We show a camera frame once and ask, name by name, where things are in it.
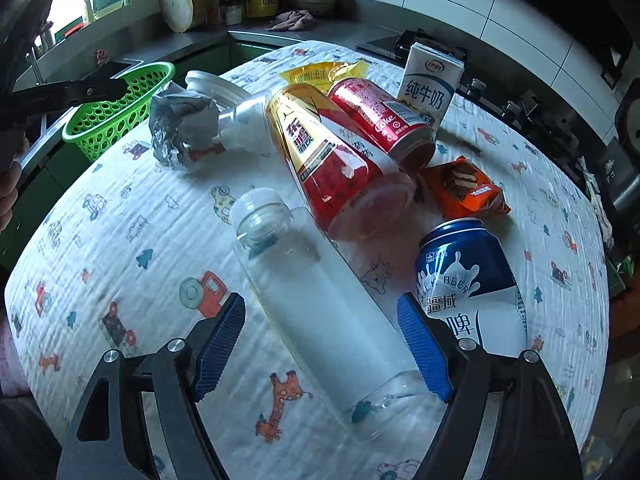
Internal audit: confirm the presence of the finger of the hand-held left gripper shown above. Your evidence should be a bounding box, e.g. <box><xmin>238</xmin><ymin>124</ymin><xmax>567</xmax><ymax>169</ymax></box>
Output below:
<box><xmin>30</xmin><ymin>76</ymin><xmax>128</xmax><ymax>114</ymax></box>

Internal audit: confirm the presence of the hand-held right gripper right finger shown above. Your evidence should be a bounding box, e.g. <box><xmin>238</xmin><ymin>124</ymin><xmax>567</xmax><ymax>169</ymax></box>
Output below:
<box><xmin>396</xmin><ymin>292</ymin><xmax>586</xmax><ymax>480</ymax></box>

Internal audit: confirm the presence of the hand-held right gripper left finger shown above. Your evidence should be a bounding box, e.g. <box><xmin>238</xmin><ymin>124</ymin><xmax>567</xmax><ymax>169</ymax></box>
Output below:
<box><xmin>56</xmin><ymin>292</ymin><xmax>247</xmax><ymax>480</ymax></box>

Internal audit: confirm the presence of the green plastic basket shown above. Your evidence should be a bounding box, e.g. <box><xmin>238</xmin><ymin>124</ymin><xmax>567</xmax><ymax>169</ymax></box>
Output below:
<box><xmin>62</xmin><ymin>61</ymin><xmax>177</xmax><ymax>162</ymax></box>

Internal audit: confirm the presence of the blue and white can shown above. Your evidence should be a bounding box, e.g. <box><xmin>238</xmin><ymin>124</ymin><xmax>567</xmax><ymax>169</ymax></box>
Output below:
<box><xmin>415</xmin><ymin>217</ymin><xmax>531</xmax><ymax>358</ymax></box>

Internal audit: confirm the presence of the clear plastic bottle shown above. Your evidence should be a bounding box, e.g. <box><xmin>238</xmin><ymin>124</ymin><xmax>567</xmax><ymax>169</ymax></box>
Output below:
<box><xmin>229</xmin><ymin>187</ymin><xmax>441</xmax><ymax>443</ymax></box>

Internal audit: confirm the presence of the white milk carton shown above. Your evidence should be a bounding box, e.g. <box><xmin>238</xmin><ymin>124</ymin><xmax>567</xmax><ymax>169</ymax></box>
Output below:
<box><xmin>397</xmin><ymin>42</ymin><xmax>466</xmax><ymax>133</ymax></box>

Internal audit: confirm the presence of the person's left hand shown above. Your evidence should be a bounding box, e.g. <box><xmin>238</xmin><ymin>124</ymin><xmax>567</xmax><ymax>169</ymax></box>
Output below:
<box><xmin>0</xmin><ymin>159</ymin><xmax>24</xmax><ymax>233</ymax></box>

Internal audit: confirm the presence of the crumpled grey foil wrapper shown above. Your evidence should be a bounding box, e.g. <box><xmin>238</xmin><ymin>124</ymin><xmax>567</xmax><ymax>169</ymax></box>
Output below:
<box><xmin>149</xmin><ymin>82</ymin><xmax>223</xmax><ymax>173</ymax></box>

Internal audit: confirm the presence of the printed white blanket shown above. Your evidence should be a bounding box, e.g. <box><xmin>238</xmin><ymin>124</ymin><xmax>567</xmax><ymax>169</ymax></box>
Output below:
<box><xmin>7</xmin><ymin>40</ymin><xmax>613</xmax><ymax>480</ymax></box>

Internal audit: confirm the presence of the round wooden chopping block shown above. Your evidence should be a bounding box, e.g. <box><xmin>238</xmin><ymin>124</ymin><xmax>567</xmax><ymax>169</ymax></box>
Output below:
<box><xmin>158</xmin><ymin>0</ymin><xmax>221</xmax><ymax>34</ymax></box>

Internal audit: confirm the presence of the orange cookie packet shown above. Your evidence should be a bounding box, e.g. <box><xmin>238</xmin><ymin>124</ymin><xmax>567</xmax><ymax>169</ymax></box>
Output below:
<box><xmin>417</xmin><ymin>156</ymin><xmax>512</xmax><ymax>220</ymax></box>

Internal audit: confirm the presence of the white plastic cup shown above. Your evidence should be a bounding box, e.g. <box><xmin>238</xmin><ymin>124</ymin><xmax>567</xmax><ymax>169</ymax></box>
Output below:
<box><xmin>185</xmin><ymin>70</ymin><xmax>281</xmax><ymax>156</ymax></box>

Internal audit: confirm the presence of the gold and red drink bottle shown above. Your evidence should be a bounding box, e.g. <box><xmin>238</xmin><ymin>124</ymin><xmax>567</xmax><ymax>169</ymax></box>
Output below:
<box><xmin>265</xmin><ymin>83</ymin><xmax>418</xmax><ymax>241</ymax></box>

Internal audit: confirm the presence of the white cloth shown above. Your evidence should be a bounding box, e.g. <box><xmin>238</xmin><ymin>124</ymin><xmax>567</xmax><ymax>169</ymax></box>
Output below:
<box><xmin>582</xmin><ymin>160</ymin><xmax>613</xmax><ymax>251</ymax></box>

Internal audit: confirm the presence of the pink grey rag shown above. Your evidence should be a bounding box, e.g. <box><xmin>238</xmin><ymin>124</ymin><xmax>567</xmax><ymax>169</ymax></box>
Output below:
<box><xmin>266</xmin><ymin>10</ymin><xmax>317</xmax><ymax>32</ymax></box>

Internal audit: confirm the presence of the red soda can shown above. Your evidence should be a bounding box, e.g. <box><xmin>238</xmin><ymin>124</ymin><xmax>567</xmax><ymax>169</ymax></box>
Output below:
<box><xmin>327</xmin><ymin>77</ymin><xmax>437</xmax><ymax>171</ymax></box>

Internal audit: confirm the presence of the yellow snack wrapper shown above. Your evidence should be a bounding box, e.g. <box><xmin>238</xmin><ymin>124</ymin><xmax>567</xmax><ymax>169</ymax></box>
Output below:
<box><xmin>278</xmin><ymin>60</ymin><xmax>368</xmax><ymax>95</ymax></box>

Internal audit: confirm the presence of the black appliance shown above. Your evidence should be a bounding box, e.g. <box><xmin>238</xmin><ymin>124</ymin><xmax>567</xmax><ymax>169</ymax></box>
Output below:
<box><xmin>595</xmin><ymin>95</ymin><xmax>640</xmax><ymax>221</ymax></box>

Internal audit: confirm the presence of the black gas stove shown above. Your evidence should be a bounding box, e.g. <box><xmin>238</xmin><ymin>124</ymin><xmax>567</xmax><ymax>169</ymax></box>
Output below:
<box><xmin>356</xmin><ymin>29</ymin><xmax>591</xmax><ymax>181</ymax></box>

